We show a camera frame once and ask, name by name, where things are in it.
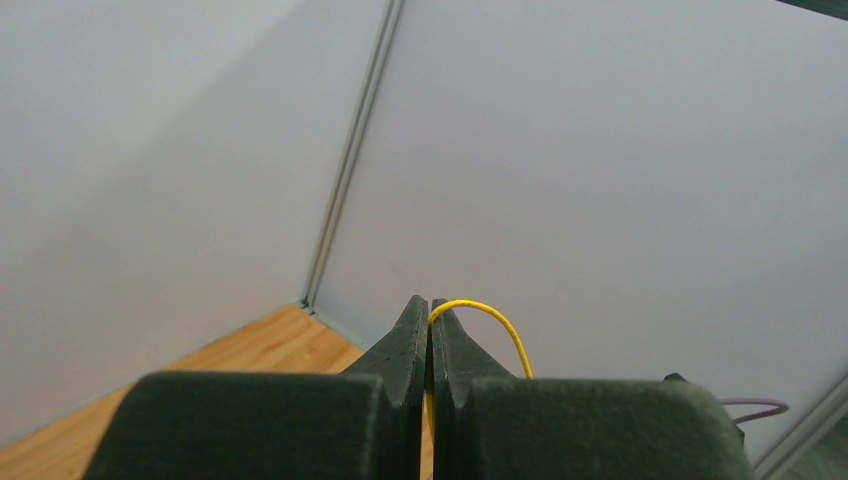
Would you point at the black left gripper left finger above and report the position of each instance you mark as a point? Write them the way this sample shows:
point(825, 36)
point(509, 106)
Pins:
point(362, 423)

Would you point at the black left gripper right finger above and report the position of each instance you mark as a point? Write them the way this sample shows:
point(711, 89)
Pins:
point(492, 424)

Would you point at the aluminium frame post right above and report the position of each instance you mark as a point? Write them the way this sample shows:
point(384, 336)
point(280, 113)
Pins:
point(804, 433)

